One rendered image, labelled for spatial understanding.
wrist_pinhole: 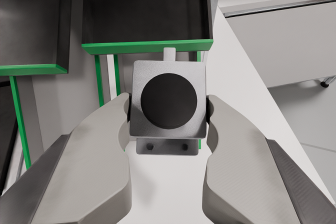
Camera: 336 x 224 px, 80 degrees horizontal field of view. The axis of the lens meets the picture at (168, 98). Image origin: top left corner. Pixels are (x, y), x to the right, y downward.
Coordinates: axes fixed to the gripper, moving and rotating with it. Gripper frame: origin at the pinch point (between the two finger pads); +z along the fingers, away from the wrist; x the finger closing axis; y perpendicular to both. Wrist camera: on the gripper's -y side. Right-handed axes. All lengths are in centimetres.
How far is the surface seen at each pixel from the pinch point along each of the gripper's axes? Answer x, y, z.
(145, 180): -4.7, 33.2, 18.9
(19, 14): -16.1, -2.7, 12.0
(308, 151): 95, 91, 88
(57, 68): -10.4, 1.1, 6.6
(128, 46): -4.1, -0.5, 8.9
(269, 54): 57, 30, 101
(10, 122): -33.1, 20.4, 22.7
